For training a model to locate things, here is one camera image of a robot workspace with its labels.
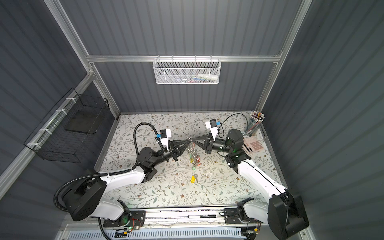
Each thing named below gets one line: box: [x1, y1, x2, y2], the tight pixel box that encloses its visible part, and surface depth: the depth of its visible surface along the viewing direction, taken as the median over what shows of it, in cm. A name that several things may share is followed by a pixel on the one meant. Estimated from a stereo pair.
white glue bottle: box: [197, 74, 219, 81], surface depth 93 cm
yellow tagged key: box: [190, 174, 198, 184], surface depth 88 cm
